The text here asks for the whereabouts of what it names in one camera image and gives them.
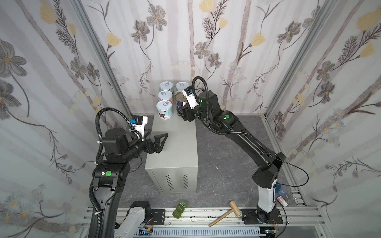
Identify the small purple box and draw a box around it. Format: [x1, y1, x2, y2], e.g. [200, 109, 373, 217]
[278, 188, 287, 197]

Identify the blue square box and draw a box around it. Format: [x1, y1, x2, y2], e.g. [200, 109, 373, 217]
[275, 183, 282, 193]

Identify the pink label can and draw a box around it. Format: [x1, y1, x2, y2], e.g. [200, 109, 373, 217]
[157, 90, 173, 103]

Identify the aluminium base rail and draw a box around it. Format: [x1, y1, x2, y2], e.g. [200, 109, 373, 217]
[162, 207, 325, 228]

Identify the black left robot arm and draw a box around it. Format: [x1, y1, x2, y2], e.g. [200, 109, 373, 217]
[88, 128, 168, 238]

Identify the dark blue can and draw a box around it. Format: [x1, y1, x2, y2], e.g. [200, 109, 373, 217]
[174, 90, 188, 117]

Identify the wooden mallet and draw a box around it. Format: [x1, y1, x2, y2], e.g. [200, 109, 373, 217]
[208, 201, 242, 228]

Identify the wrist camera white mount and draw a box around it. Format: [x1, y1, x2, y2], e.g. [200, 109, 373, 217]
[182, 86, 199, 110]
[130, 115, 148, 141]

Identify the green label can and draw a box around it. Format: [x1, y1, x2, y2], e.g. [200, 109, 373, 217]
[175, 81, 189, 91]

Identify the black right corrugated cable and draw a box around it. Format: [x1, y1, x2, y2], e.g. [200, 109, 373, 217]
[191, 75, 210, 105]

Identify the teal label can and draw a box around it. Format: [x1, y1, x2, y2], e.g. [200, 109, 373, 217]
[156, 100, 173, 120]

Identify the grey metal cabinet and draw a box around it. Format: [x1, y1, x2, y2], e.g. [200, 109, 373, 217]
[145, 100, 198, 194]

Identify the blue brown label can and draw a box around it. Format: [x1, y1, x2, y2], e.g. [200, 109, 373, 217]
[159, 81, 174, 92]

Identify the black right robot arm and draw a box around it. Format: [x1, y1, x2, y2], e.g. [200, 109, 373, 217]
[177, 88, 286, 224]

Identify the black left corrugated cable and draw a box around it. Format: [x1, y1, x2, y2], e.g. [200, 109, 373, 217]
[95, 107, 135, 164]

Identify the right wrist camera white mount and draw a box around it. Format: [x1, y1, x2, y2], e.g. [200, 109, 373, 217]
[182, 86, 199, 110]

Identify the white slotted cable duct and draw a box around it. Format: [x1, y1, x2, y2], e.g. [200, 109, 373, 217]
[132, 227, 266, 238]

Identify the black corrugated cable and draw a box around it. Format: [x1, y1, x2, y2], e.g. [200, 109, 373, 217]
[191, 75, 210, 105]
[95, 107, 135, 164]

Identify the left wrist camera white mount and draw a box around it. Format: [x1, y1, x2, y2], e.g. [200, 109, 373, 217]
[130, 115, 148, 141]

